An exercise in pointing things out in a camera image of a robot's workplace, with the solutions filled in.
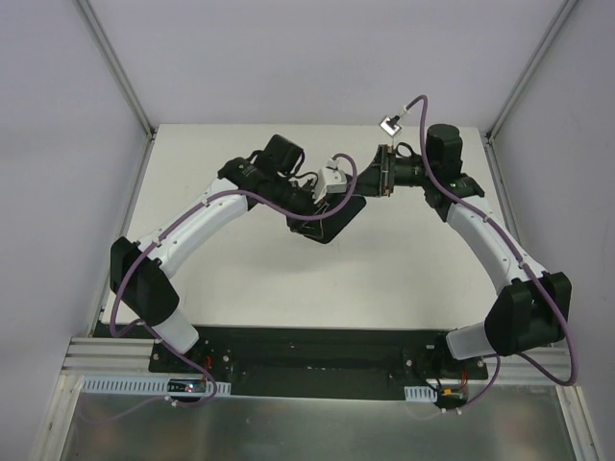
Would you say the phone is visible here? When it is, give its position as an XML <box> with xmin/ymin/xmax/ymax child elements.
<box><xmin>305</xmin><ymin>195</ymin><xmax>367</xmax><ymax>244</ymax></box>

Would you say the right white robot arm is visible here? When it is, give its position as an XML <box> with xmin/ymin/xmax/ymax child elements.
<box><xmin>356</xmin><ymin>124</ymin><xmax>572</xmax><ymax>360</ymax></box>

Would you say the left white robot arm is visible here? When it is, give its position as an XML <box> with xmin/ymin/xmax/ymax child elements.
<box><xmin>110</xmin><ymin>134</ymin><xmax>355</xmax><ymax>354</ymax></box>

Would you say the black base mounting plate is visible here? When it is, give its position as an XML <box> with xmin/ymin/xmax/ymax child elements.
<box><xmin>149</xmin><ymin>327</ymin><xmax>488</xmax><ymax>400</ymax></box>

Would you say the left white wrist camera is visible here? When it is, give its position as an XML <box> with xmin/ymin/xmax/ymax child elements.
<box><xmin>312</xmin><ymin>158</ymin><xmax>348</xmax><ymax>203</ymax></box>

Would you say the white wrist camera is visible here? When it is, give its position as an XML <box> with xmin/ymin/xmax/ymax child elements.
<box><xmin>312</xmin><ymin>158</ymin><xmax>348</xmax><ymax>203</ymax></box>
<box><xmin>380</xmin><ymin>107</ymin><xmax>408</xmax><ymax>141</ymax></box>

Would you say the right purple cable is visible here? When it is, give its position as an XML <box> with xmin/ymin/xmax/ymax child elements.
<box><xmin>398</xmin><ymin>94</ymin><xmax>580</xmax><ymax>417</ymax></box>

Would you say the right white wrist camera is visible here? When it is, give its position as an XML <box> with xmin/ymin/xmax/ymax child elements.
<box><xmin>380</xmin><ymin>107</ymin><xmax>408</xmax><ymax>141</ymax></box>

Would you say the right white cable duct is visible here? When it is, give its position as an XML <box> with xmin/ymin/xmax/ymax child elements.
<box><xmin>404</xmin><ymin>386</ymin><xmax>438</xmax><ymax>403</ymax></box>

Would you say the aluminium frame rail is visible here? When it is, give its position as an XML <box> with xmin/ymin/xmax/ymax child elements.
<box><xmin>61</xmin><ymin>337</ymin><xmax>154</xmax><ymax>375</ymax></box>

